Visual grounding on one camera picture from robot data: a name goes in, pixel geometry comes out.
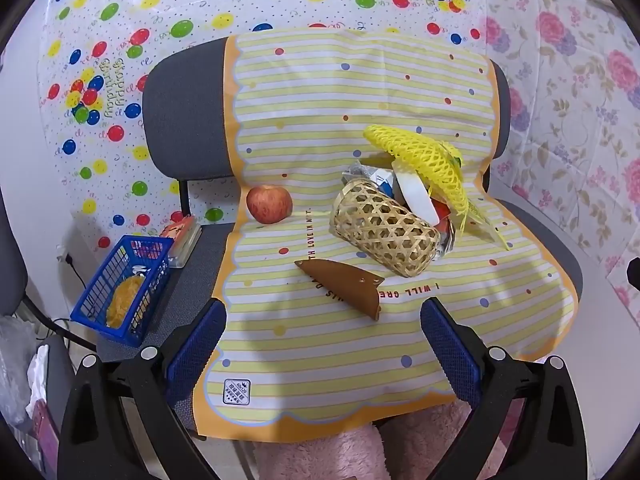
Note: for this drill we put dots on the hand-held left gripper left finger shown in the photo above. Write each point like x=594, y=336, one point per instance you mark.
x=196, y=350

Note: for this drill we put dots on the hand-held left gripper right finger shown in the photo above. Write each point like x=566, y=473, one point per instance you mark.
x=450, y=350

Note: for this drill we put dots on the woven bamboo basket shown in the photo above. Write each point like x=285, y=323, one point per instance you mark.
x=380, y=230

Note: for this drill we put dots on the orange fuzzy item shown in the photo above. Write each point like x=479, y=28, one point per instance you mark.
x=125, y=302

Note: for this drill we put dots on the clear box of cards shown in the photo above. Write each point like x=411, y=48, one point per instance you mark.
x=182, y=240

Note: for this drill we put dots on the blue plastic basket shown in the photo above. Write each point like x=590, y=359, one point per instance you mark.
x=100, y=290

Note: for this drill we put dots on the brown leather piece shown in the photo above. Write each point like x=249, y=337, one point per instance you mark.
x=340, y=282

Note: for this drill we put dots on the white paper piece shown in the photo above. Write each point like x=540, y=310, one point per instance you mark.
x=417, y=195

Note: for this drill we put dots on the red apple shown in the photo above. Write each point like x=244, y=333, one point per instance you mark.
x=269, y=204

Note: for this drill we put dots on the purple box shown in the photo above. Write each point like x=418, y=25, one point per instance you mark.
x=45, y=435

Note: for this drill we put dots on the clear plastic bag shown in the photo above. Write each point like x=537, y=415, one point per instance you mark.
x=17, y=360

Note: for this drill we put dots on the blue white milk carton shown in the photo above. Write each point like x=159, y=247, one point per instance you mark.
x=385, y=180

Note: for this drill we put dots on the yellow foam fruit net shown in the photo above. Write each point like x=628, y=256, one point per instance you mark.
x=425, y=157

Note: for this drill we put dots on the crumpled silver wrapper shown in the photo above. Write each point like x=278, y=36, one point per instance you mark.
x=356, y=174

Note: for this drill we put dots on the grey office chair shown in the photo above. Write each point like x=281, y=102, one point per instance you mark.
x=185, y=100

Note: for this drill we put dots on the yellow striped plastic mat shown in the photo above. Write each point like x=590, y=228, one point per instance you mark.
x=325, y=110

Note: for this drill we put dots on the floral print sheet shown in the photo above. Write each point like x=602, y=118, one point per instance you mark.
x=575, y=110

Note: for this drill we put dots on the balloon print plastic sheet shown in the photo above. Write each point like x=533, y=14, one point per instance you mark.
x=150, y=10

